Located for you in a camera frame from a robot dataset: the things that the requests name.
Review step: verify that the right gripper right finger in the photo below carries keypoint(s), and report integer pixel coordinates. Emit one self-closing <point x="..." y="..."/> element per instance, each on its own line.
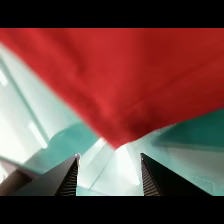
<point x="163" y="181"/>

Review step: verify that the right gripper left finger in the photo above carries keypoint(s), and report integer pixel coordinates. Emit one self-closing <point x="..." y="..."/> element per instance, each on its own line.
<point x="58" y="180"/>

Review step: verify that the red T-shirt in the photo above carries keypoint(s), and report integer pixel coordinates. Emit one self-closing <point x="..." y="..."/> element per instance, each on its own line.
<point x="133" y="76"/>

